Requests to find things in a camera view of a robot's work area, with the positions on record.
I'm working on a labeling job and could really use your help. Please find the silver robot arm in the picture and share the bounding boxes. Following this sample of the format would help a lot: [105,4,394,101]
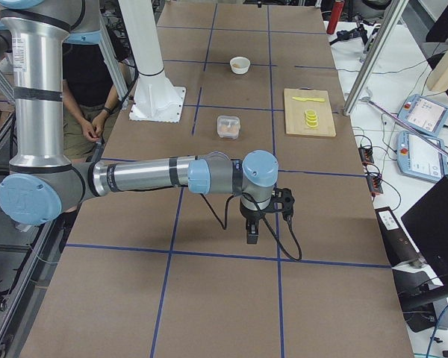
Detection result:
[0,1,279,243]

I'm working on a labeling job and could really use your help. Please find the wooden cutting board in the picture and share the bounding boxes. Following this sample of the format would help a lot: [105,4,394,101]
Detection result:
[284,88,336,137]

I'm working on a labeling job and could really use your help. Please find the clear plastic egg box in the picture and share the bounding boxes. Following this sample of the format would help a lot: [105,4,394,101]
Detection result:
[217,115,240,139]

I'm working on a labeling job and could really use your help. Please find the black power box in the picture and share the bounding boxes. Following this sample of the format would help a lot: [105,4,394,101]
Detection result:
[375,207,426,269]

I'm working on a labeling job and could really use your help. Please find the metal reacher grabber stick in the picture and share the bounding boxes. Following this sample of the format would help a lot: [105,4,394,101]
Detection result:
[360,87,448,159]

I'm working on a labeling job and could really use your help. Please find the teach pendant tablet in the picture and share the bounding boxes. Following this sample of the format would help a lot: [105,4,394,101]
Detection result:
[397,94,448,137]
[396,131,448,183]

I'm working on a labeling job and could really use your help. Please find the black camera cable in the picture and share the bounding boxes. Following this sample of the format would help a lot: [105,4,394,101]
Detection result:
[202,193,304,261]

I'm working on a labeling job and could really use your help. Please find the black laptop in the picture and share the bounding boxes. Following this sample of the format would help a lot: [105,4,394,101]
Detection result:
[402,175,448,283]

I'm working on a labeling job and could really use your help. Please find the yellow plastic knife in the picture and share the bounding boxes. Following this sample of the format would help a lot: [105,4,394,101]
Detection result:
[292,96,326,103]

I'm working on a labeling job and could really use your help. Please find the aluminium frame post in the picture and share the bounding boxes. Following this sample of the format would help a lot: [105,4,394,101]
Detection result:
[343,0,408,116]

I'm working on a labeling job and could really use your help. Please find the seated person in black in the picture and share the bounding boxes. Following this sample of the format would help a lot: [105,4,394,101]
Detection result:
[62,43,119,163]

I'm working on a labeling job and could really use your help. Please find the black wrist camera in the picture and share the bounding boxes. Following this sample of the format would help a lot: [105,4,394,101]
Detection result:
[271,188,295,222]

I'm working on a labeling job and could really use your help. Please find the near teach pendant tablet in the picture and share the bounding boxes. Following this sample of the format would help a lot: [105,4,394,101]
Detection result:
[396,131,448,183]

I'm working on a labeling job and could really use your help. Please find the white ceramic bowl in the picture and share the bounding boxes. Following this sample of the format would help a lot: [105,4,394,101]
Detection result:
[229,57,251,75]

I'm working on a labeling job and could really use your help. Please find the far teach pendant tablet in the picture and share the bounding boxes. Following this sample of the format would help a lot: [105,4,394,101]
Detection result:
[397,94,448,137]

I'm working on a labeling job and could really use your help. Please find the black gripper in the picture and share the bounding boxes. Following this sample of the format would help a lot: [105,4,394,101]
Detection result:
[240,195,266,245]

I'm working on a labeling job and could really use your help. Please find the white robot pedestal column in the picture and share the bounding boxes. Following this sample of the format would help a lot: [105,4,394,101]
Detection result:
[119,0,186,123]

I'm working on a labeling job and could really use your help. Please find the yellow lemon slices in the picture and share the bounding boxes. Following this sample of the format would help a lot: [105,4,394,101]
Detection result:
[305,110,319,129]

